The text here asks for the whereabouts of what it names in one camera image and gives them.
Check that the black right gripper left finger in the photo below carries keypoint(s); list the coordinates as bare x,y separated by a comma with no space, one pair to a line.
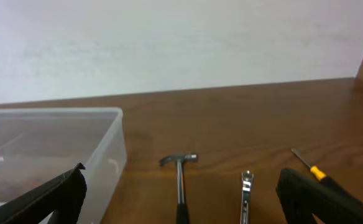
60,198

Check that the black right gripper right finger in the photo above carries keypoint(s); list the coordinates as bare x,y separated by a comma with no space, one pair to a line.
303,200

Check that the thin black yellow screwdriver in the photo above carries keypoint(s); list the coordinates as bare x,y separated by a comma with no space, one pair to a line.
321,177

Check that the silver ratchet wrench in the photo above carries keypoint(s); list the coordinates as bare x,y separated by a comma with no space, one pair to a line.
247,181

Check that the small steel claw hammer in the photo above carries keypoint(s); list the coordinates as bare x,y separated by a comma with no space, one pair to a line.
182,216

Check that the clear plastic container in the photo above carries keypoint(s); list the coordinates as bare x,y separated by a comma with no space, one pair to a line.
37,145

